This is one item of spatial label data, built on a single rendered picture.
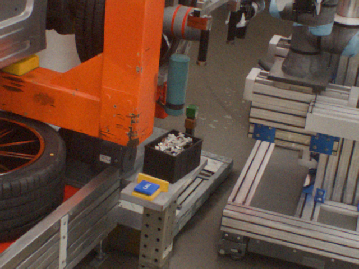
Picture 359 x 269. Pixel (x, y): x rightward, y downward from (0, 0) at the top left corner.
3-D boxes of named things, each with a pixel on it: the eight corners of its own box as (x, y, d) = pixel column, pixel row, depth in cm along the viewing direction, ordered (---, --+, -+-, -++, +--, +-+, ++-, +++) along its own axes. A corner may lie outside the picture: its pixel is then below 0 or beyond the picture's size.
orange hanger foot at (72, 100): (9, 93, 314) (9, 14, 299) (119, 124, 297) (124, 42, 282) (-16, 105, 300) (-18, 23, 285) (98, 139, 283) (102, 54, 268)
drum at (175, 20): (167, 29, 331) (170, -2, 325) (211, 39, 324) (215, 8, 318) (153, 37, 319) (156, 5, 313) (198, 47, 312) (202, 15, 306)
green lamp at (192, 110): (188, 112, 289) (189, 103, 287) (198, 115, 288) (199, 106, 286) (184, 116, 286) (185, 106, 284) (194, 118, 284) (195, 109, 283)
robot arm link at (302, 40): (297, 39, 289) (302, 5, 284) (329, 47, 283) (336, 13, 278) (284, 46, 280) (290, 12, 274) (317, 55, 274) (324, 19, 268)
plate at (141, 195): (141, 185, 267) (141, 182, 267) (161, 191, 265) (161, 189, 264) (131, 194, 261) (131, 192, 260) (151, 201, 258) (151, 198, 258)
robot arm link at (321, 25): (303, 26, 255) (309, -5, 251) (334, 33, 250) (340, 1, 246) (294, 31, 249) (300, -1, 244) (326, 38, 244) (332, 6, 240)
